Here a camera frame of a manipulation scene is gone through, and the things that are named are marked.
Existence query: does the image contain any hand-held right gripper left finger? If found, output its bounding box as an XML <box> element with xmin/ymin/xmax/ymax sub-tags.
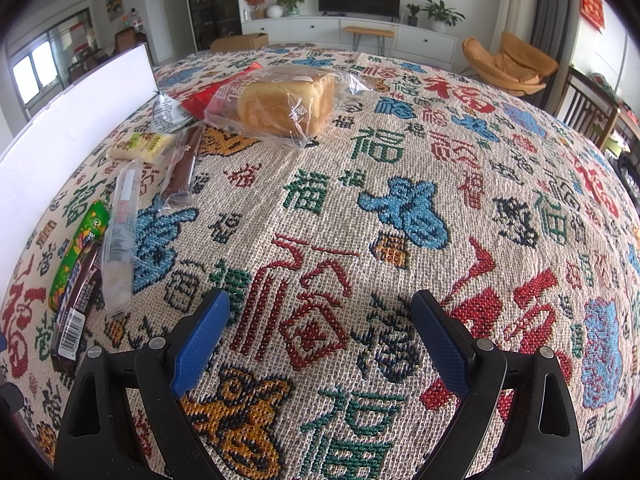
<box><xmin>54</xmin><ymin>289</ymin><xmax>231</xmax><ymax>480</ymax></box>

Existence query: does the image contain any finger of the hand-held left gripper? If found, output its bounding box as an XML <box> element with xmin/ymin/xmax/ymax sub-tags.
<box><xmin>0</xmin><ymin>332</ymin><xmax>25</xmax><ymax>428</ymax></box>

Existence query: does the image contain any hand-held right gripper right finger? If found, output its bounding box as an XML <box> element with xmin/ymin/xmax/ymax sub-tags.
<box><xmin>410</xmin><ymin>290</ymin><xmax>584</xmax><ymax>480</ymax></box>

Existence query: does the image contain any dark chocolate bar packet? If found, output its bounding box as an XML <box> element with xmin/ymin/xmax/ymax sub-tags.
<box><xmin>49</xmin><ymin>240</ymin><xmax>103</xmax><ymax>373</ymax></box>

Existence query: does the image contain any clear long snack packet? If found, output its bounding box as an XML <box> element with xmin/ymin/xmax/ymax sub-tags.
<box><xmin>101</xmin><ymin>159</ymin><xmax>143</xmax><ymax>317</ymax></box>

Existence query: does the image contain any green candy packet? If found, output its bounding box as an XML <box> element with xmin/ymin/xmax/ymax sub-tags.
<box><xmin>48</xmin><ymin>200</ymin><xmax>111</xmax><ymax>311</ymax></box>

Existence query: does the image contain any brown sausage stick packet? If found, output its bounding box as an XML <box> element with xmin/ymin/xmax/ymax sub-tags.
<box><xmin>161</xmin><ymin>124</ymin><xmax>206</xmax><ymax>208</ymax></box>

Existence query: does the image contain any yellow cake snack packet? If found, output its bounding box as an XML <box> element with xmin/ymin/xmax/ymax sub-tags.
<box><xmin>106</xmin><ymin>131</ymin><xmax>178</xmax><ymax>165</ymax></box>

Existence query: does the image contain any white foam board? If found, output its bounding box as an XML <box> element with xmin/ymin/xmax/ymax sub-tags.
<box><xmin>0</xmin><ymin>42</ymin><xmax>156</xmax><ymax>307</ymax></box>

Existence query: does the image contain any grey printed snack packet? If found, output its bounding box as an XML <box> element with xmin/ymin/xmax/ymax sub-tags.
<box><xmin>150</xmin><ymin>91</ymin><xmax>193</xmax><ymax>133</ymax></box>

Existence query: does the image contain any red snack packet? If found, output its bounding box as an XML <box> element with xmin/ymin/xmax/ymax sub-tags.
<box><xmin>181</xmin><ymin>61</ymin><xmax>263</xmax><ymax>121</ymax></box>

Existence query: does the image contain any bread loaf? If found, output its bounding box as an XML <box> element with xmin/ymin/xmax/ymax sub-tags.
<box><xmin>204</xmin><ymin>62</ymin><xmax>373</xmax><ymax>150</ymax></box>

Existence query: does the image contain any printed woven tablecloth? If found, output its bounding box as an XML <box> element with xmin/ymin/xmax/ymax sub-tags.
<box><xmin>0</xmin><ymin>47</ymin><xmax>640</xmax><ymax>480</ymax></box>

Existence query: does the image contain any dark wooden chair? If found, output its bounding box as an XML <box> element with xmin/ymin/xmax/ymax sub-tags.
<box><xmin>552</xmin><ymin>65</ymin><xmax>621</xmax><ymax>151</ymax></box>

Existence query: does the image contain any orange lounge chair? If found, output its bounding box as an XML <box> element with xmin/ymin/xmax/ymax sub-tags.
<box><xmin>462</xmin><ymin>31</ymin><xmax>559</xmax><ymax>97</ymax></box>

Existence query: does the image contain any wooden side table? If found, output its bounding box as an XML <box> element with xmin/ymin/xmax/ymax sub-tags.
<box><xmin>600</xmin><ymin>100</ymin><xmax>640</xmax><ymax>161</ymax></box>

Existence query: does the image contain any cardboard box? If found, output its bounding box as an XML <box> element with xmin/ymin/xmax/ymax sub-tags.
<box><xmin>210</xmin><ymin>32</ymin><xmax>270</xmax><ymax>53</ymax></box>

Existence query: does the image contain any window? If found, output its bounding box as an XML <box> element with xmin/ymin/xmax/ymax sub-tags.
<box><xmin>12</xmin><ymin>40</ymin><xmax>56</xmax><ymax>106</ymax></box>

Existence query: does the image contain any wooden bench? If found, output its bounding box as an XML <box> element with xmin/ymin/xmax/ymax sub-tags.
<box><xmin>343</xmin><ymin>26</ymin><xmax>396</xmax><ymax>53</ymax></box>

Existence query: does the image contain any large plant in white pot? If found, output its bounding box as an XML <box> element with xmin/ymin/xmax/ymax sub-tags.
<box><xmin>422</xmin><ymin>0</ymin><xmax>466</xmax><ymax>35</ymax></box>

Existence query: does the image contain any white television cabinet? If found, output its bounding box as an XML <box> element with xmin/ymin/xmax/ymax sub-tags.
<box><xmin>241</xmin><ymin>12</ymin><xmax>457</xmax><ymax>73</ymax></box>

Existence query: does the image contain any dark display cabinet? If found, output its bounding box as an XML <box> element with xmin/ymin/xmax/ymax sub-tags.
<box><xmin>182</xmin><ymin>0</ymin><xmax>238</xmax><ymax>52</ymax></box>

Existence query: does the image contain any floral cream curtain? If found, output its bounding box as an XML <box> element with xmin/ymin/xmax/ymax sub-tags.
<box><xmin>487</xmin><ymin>0</ymin><xmax>541</xmax><ymax>68</ymax></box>

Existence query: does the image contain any grey curtain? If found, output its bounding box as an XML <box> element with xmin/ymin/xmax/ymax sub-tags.
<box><xmin>530</xmin><ymin>0</ymin><xmax>583</xmax><ymax>66</ymax></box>

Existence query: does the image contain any red wall hanging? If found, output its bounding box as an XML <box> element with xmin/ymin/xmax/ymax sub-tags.
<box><xmin>580</xmin><ymin>0</ymin><xmax>607</xmax><ymax>31</ymax></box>

